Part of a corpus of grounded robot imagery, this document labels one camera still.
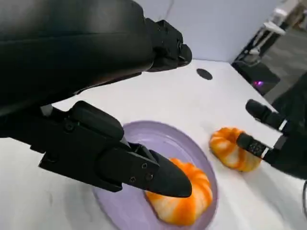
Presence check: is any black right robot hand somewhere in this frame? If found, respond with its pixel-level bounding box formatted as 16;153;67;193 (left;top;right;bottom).
236;71;307;180

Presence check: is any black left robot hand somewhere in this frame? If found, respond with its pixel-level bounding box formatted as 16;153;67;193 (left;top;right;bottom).
0;0;193;198

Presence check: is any orange white toy bread roll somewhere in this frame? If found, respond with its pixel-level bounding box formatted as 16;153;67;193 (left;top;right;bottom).
143;157;213;227
209;126;262;173

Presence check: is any black machine with purple light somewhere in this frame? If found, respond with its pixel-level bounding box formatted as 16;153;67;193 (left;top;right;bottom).
231;59;281;96

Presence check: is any black table grommet hole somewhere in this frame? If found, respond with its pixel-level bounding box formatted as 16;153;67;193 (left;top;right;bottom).
196;68;213;80

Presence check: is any white workshop stand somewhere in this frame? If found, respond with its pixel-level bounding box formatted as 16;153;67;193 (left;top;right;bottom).
239;0;292;64

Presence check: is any lilac plate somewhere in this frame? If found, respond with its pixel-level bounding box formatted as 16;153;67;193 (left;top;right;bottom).
92;120;219;228

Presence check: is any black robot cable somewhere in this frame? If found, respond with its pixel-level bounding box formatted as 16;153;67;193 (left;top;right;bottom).
301;179;307;218

